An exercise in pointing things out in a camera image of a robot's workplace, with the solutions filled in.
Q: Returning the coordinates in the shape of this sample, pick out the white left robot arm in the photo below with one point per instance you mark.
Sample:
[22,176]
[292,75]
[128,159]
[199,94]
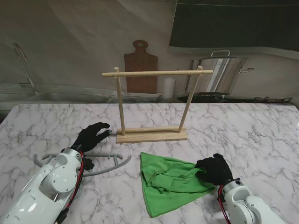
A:
[32,196]

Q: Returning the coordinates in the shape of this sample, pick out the green microfibre towel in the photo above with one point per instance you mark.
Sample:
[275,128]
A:
[168,186]

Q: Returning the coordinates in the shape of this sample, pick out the wooden rack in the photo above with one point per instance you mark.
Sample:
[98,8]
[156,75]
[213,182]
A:
[151,137]

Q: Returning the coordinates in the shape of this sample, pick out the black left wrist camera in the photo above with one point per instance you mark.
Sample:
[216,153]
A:
[88,164]

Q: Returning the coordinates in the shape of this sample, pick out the brown wooden cutting board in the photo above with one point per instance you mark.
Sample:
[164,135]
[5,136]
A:
[140,65]

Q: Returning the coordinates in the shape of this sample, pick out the steel stockpot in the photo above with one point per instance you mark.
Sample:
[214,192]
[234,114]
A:
[222,72]

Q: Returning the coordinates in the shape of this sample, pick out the white candle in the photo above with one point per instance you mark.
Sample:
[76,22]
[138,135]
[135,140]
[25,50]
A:
[168,88]

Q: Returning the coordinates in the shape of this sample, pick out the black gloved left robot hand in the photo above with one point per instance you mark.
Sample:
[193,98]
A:
[91,136]

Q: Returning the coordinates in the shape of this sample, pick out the grey clothes hanger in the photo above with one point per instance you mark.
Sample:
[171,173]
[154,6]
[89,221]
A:
[116,165]

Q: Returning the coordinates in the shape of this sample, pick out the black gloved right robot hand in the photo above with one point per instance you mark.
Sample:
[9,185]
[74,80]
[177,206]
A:
[216,170]

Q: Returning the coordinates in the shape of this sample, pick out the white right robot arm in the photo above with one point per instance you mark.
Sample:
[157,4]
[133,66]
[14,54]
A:
[247,207]

